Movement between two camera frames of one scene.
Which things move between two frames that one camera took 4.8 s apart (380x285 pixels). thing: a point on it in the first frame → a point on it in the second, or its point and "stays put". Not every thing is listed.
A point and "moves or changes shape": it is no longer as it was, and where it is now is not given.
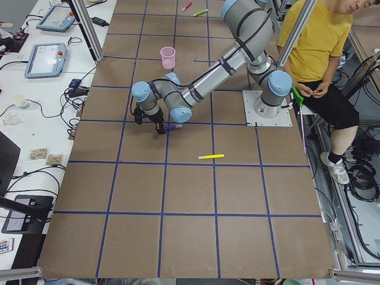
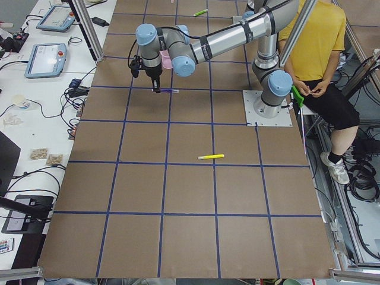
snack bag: x=36 y=154 stays put
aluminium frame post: x=86 y=24 stays put
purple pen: x=173 y=126 moves or changes shape
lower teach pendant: x=46 y=60 stays put
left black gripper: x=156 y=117 → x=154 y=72
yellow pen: x=210 y=156 stays put
